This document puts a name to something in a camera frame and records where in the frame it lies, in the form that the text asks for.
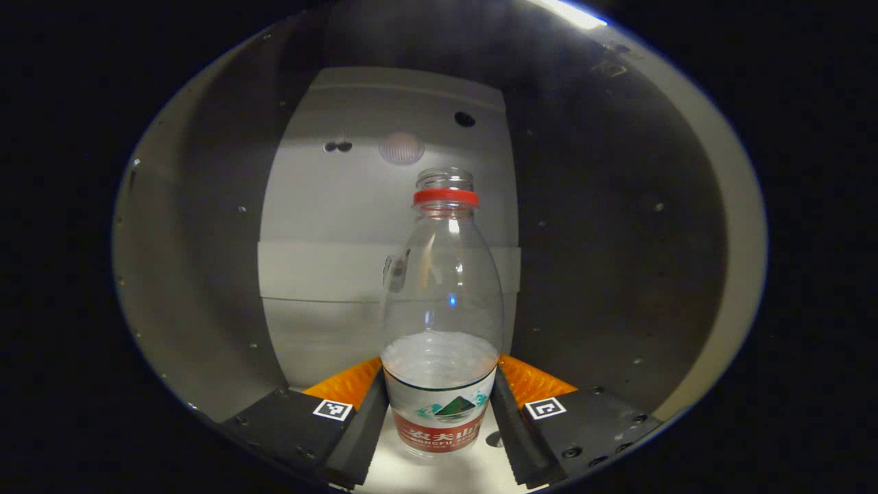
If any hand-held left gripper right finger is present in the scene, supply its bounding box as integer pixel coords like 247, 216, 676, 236
489, 353, 665, 491

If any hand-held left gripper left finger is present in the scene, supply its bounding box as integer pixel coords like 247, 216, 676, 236
218, 355, 390, 491

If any clear plastic bottle red label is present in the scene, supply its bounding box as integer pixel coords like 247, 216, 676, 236
379, 167, 505, 458

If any beige cabinet door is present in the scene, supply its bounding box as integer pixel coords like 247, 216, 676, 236
604, 27, 768, 423

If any long ceiling light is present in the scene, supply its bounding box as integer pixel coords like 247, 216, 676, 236
528, 0, 610, 31

